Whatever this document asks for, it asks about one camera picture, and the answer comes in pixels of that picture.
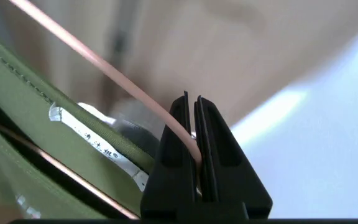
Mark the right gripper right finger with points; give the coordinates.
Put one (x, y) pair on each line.
(232, 177)

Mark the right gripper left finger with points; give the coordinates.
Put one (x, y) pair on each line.
(169, 177)

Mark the pink clothes hanger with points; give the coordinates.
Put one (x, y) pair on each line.
(120, 77)

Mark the green garment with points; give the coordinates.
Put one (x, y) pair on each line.
(26, 102)

